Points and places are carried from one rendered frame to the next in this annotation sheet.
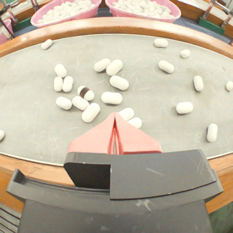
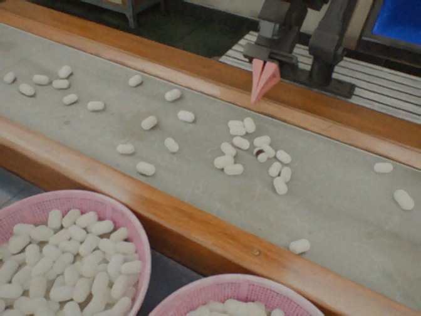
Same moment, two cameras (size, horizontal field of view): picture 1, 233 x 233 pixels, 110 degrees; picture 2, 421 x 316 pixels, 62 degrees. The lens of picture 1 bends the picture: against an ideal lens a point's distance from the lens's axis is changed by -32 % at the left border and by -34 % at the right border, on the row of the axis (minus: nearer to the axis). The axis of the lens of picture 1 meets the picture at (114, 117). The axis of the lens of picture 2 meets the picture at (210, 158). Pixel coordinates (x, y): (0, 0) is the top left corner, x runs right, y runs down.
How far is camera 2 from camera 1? 0.64 m
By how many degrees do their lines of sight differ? 59
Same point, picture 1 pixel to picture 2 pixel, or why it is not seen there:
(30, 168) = (332, 130)
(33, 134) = (324, 155)
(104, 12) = not seen: outside the picture
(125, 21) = (165, 207)
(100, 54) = (227, 189)
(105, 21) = (193, 220)
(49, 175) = (312, 120)
